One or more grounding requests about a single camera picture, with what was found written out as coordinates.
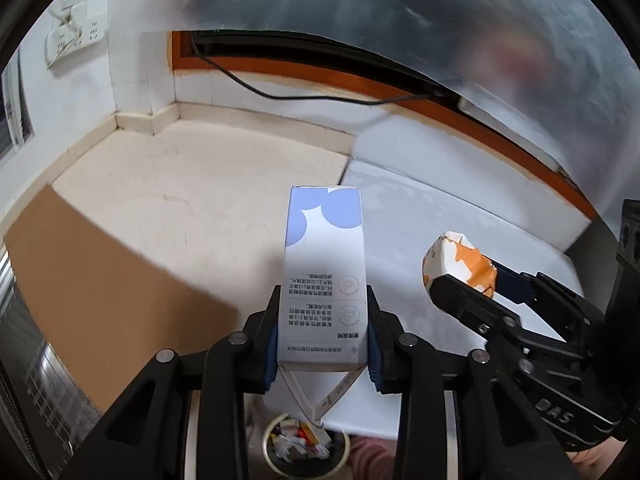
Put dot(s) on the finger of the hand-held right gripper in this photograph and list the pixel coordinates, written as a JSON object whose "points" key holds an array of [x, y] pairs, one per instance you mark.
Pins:
{"points": [[475, 310], [550, 300]]}

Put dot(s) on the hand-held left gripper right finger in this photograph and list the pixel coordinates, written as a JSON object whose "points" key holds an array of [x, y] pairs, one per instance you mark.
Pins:
{"points": [[372, 360]]}

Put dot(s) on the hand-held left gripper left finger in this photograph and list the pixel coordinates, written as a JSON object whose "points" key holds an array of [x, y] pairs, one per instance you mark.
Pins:
{"points": [[272, 355]]}

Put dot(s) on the orange white carton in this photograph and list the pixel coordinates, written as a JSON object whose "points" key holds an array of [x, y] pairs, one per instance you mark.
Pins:
{"points": [[450, 260]]}

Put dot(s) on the blue bin with yellow rim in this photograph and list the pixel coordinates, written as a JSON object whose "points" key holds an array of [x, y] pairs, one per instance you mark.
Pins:
{"points": [[341, 447]]}

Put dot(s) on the white box with blue circles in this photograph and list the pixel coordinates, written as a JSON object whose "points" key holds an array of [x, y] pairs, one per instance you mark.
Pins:
{"points": [[322, 270]]}

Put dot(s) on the person's right leg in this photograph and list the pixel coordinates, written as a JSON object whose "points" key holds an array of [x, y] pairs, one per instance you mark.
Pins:
{"points": [[370, 457]]}

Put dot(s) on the brown cardboard sheet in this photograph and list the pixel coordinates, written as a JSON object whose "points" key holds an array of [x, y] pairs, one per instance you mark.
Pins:
{"points": [[100, 285]]}

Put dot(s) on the sink drain rack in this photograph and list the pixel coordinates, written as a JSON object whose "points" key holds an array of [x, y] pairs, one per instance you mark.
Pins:
{"points": [[40, 410]]}

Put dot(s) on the black bar lamp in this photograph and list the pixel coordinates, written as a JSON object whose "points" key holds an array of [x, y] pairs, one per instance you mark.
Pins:
{"points": [[300, 47]]}

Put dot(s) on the translucent plastic sheet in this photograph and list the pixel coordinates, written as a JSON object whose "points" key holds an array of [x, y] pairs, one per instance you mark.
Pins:
{"points": [[400, 10]]}

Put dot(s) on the kitchen window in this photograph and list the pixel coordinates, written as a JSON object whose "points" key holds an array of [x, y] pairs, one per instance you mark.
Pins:
{"points": [[15, 120]]}

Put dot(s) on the white wall socket panel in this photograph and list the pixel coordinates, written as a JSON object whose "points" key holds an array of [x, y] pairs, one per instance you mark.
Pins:
{"points": [[75, 35]]}

